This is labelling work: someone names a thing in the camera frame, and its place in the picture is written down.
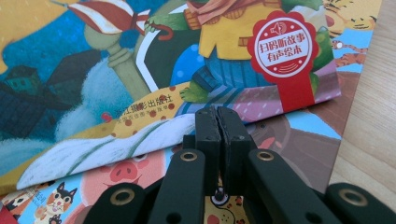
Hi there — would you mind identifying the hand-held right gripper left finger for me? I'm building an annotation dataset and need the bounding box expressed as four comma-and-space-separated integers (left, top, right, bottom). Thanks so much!
195, 106, 222, 195

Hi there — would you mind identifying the colourful animals picture book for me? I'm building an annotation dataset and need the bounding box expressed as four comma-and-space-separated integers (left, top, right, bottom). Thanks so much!
0, 0, 385, 224

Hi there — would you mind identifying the blue monster picture book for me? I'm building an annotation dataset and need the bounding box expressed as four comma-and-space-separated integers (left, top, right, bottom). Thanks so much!
0, 0, 343, 191

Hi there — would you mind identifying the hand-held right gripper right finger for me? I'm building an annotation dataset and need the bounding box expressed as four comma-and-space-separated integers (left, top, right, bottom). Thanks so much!
218, 106, 258, 195

